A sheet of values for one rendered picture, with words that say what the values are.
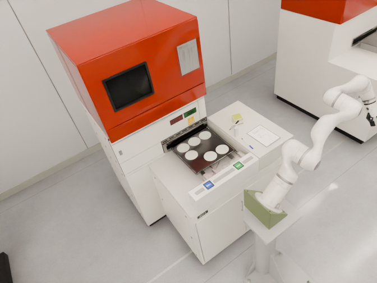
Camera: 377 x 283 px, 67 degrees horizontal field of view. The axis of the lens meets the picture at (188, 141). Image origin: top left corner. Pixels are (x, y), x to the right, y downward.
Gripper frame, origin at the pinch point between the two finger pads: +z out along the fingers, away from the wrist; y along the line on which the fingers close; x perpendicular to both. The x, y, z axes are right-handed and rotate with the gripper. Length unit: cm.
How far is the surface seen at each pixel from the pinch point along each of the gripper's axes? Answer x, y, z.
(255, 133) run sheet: 50, -62, -25
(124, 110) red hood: 63, -143, -82
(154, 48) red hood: 42, -114, -108
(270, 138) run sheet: 41, -59, -18
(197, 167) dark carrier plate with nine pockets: 65, -112, -22
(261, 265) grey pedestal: 57, -102, 71
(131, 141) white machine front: 84, -142, -60
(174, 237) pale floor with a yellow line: 130, -135, 44
